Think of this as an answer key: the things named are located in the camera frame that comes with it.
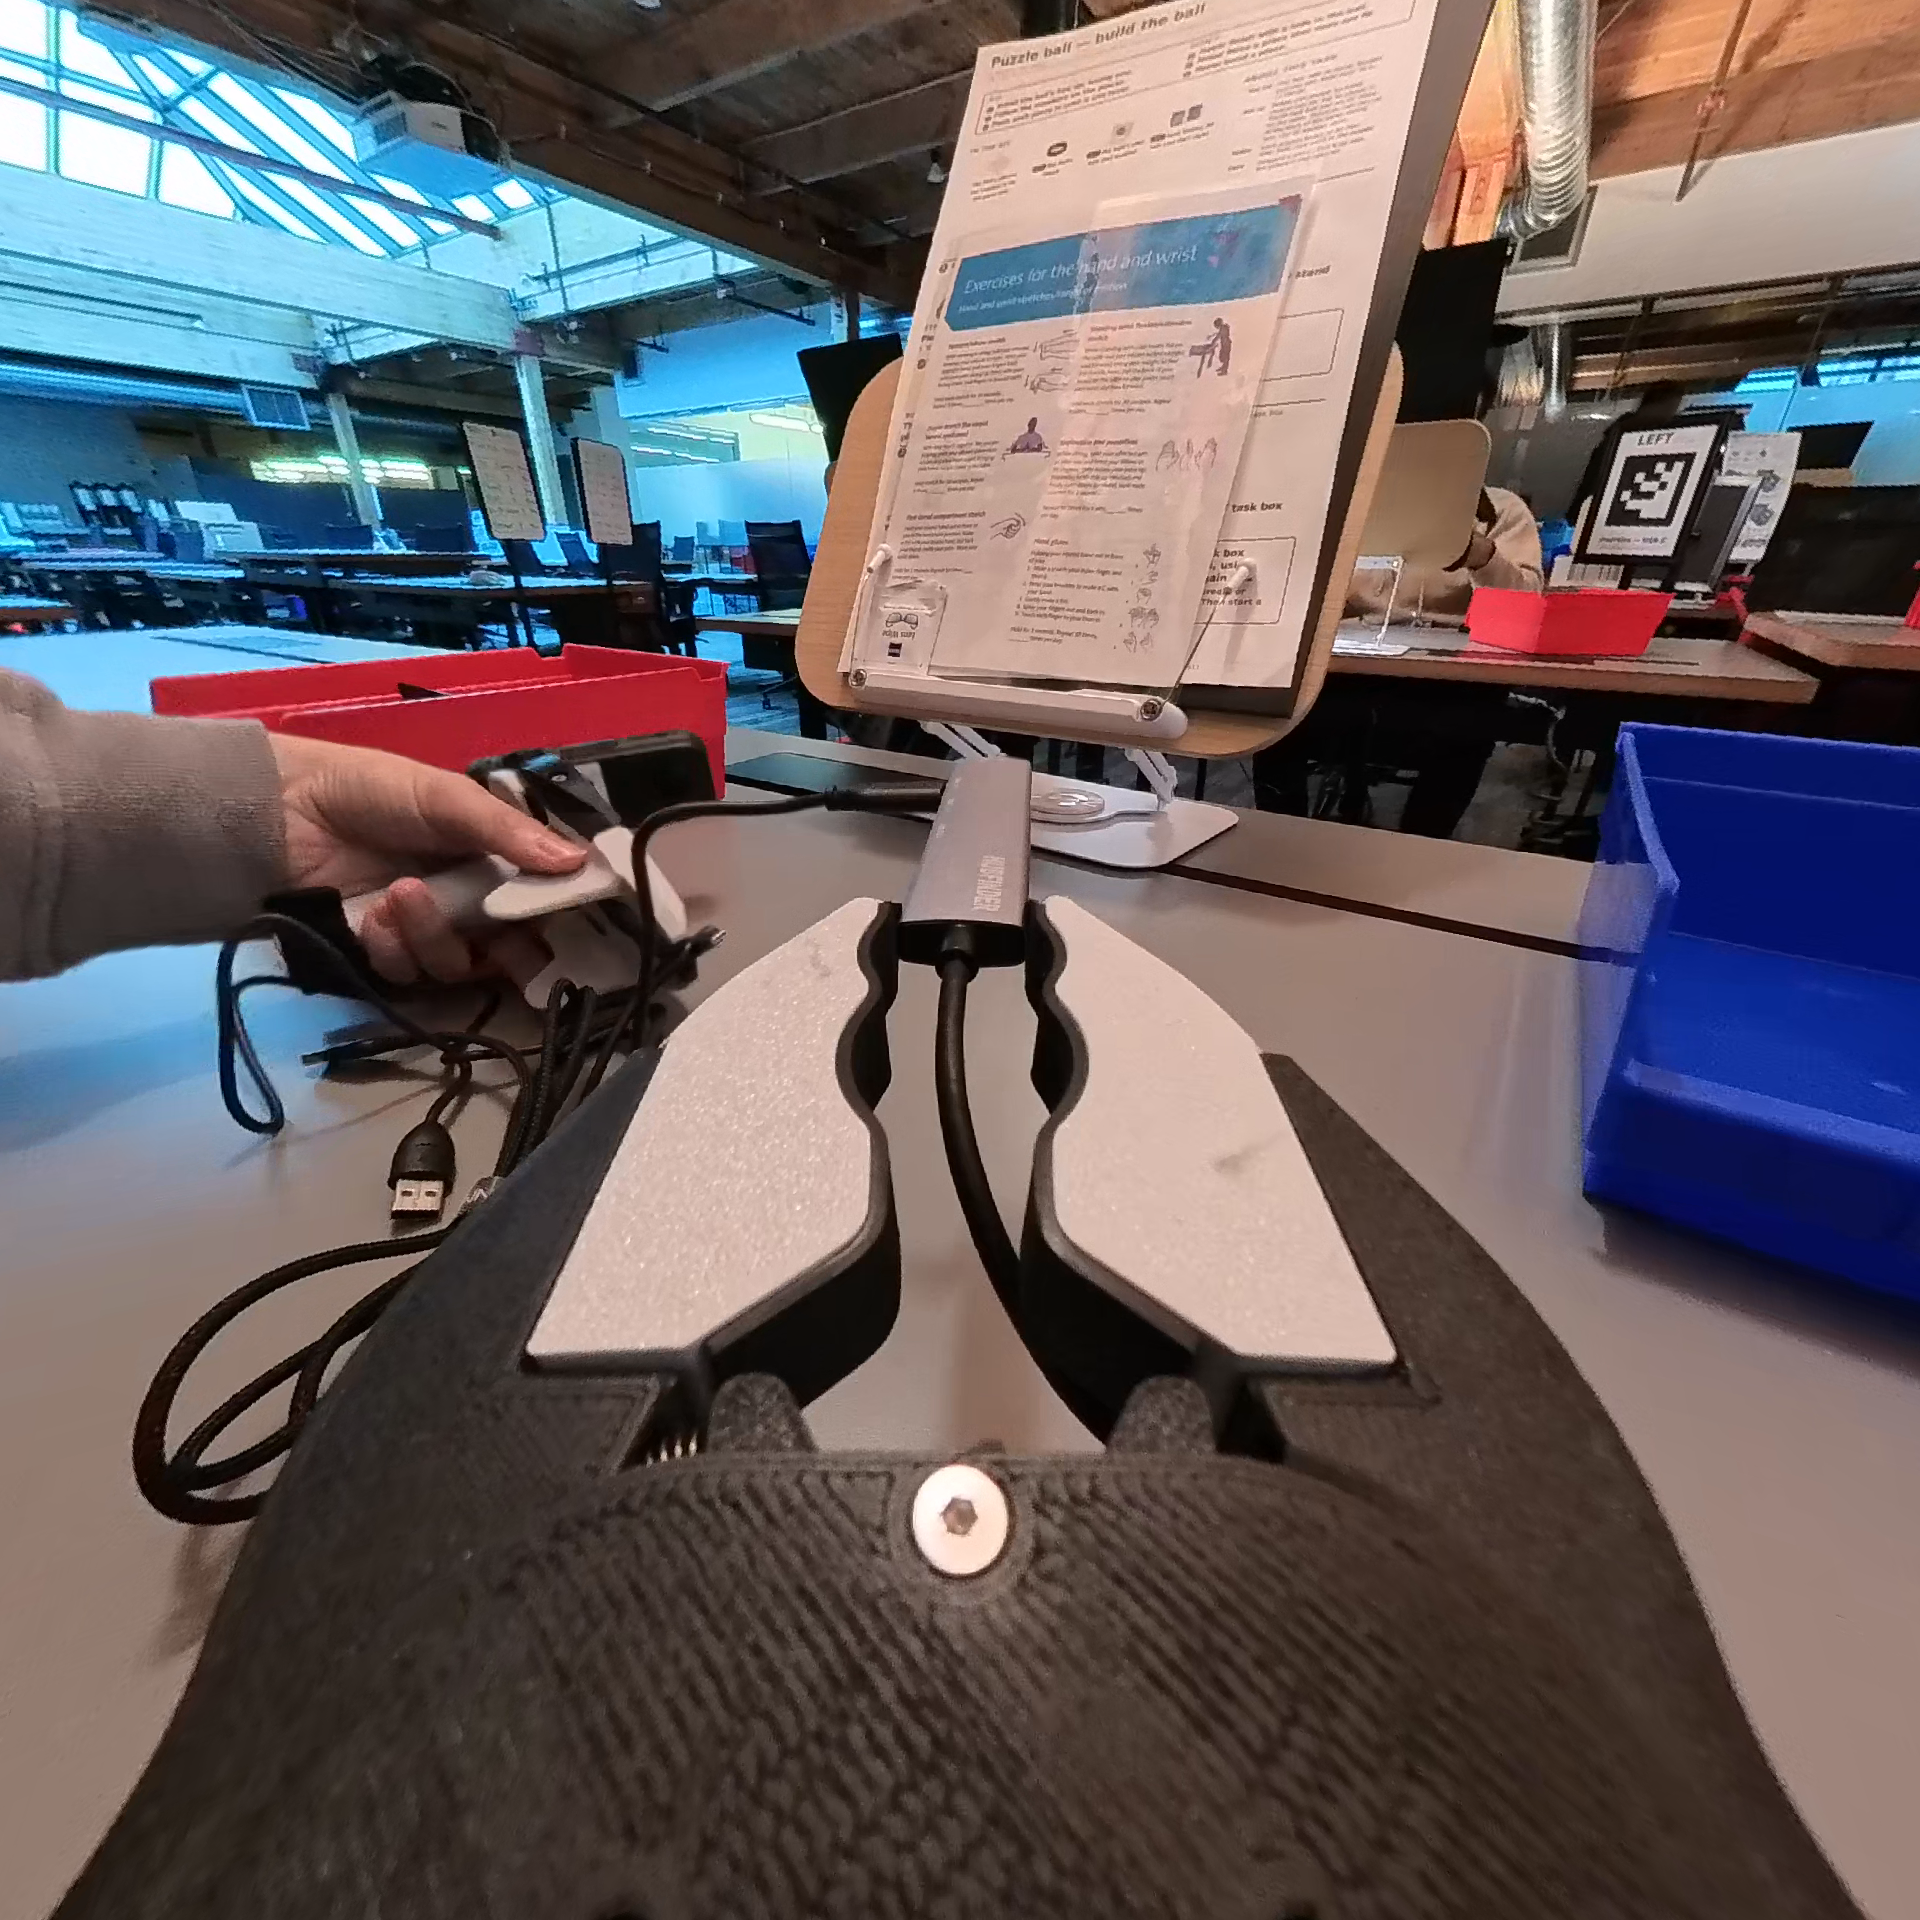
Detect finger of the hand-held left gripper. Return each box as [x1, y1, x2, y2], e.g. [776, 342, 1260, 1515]
[599, 896, 698, 980]

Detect black white marker sign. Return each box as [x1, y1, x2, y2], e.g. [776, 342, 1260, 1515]
[1576, 421, 1729, 565]

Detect black cable bundle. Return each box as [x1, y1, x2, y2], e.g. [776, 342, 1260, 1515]
[215, 810, 724, 1203]

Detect small red plastic bin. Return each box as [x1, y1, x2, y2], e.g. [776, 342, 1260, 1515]
[1465, 584, 1674, 655]

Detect blue headed exercise sheet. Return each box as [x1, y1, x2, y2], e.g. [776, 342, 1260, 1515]
[848, 188, 1319, 695]

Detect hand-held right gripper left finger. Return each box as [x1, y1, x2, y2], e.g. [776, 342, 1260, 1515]
[521, 896, 906, 1453]

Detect ceiling projector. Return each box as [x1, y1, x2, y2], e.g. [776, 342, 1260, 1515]
[352, 94, 496, 165]

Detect grey USB hub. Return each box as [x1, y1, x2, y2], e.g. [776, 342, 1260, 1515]
[896, 754, 1040, 968]

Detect person's left hand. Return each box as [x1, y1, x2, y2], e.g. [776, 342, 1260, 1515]
[272, 735, 593, 990]

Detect black braided USB cable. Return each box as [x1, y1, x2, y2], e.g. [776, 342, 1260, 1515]
[132, 1122, 520, 1527]

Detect brown wooden desk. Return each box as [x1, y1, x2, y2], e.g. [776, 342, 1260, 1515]
[1329, 622, 1817, 706]

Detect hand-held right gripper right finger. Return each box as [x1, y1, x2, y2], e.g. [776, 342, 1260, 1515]
[1022, 893, 1402, 1453]

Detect large white instruction sheet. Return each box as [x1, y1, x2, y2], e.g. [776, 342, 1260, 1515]
[840, 0, 1496, 720]

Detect silver ventilation duct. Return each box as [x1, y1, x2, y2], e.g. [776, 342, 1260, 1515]
[1500, 0, 1596, 243]

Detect blue plastic bin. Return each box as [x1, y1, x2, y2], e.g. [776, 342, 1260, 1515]
[1580, 722, 1920, 1298]

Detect black monitor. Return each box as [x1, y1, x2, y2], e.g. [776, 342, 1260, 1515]
[1395, 237, 1508, 430]
[1747, 483, 1920, 614]
[796, 334, 910, 437]

